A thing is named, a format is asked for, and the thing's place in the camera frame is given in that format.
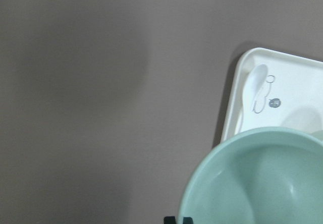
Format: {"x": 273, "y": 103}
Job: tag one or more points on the white ceramic spoon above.
{"x": 251, "y": 88}

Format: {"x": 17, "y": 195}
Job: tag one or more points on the green bowl on tray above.
{"x": 318, "y": 135}

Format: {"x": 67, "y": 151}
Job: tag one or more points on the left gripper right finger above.
{"x": 187, "y": 220}

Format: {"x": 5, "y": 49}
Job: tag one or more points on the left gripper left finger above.
{"x": 170, "y": 220}

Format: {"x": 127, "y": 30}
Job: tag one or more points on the cream rabbit tray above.
{"x": 290, "y": 97}

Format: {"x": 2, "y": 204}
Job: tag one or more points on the green bowl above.
{"x": 318, "y": 135}
{"x": 265, "y": 175}

